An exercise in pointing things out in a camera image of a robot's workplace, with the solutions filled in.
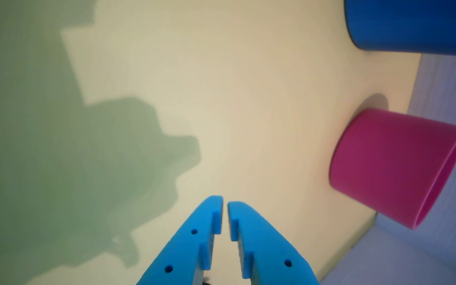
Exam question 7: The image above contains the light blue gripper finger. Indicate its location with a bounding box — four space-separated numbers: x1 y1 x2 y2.
136 195 224 285
227 201 320 285

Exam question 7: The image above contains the pink round cup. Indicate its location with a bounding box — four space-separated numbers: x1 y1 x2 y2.
329 108 456 230

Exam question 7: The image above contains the yellow table mat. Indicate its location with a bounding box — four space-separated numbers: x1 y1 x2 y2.
0 0 422 285

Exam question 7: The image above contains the blue round cup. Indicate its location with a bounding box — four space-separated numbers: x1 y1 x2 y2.
344 0 456 59

